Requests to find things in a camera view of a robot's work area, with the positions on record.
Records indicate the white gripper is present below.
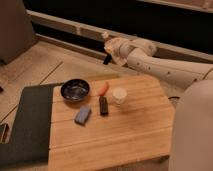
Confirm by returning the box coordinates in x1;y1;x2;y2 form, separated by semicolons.
101;32;128;66

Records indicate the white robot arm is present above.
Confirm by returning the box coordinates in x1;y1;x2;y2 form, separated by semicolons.
102;32;213;171

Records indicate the small black object on floor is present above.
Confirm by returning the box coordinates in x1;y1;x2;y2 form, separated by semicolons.
103;55;112;65

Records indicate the orange carrot toy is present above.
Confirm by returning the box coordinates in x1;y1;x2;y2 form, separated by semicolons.
98;82;109;96

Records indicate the black rectangular block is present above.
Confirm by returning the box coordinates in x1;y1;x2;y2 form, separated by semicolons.
99;96;108;115

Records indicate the dark blue bowl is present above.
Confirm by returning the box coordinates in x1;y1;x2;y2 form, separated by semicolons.
60;79;90;102

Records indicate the blue sponge block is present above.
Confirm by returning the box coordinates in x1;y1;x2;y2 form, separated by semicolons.
74;106;91;125

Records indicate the wooden board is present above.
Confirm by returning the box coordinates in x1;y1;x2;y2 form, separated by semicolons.
48;75;174;171

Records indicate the brown sofa corner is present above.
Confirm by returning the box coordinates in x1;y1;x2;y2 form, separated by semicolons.
0;0;37;64

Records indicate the dark green mat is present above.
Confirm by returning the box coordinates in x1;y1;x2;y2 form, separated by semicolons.
0;84;59;171

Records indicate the dark object at left edge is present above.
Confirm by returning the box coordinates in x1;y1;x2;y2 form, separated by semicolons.
0;123;9;144

